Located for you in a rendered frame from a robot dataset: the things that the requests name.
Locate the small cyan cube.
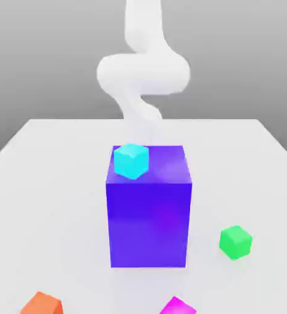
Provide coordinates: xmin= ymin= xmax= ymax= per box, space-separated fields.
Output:
xmin=113 ymin=143 xmax=150 ymax=180

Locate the small green cube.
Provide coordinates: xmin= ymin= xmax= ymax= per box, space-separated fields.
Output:
xmin=218 ymin=224 xmax=253 ymax=261

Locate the small magenta cube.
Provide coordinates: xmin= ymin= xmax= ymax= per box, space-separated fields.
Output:
xmin=159 ymin=296 xmax=197 ymax=314

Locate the small orange cube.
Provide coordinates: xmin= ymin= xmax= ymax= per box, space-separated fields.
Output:
xmin=18 ymin=291 xmax=64 ymax=314

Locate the large purple box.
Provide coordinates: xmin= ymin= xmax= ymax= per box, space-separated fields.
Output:
xmin=105 ymin=145 xmax=193 ymax=269

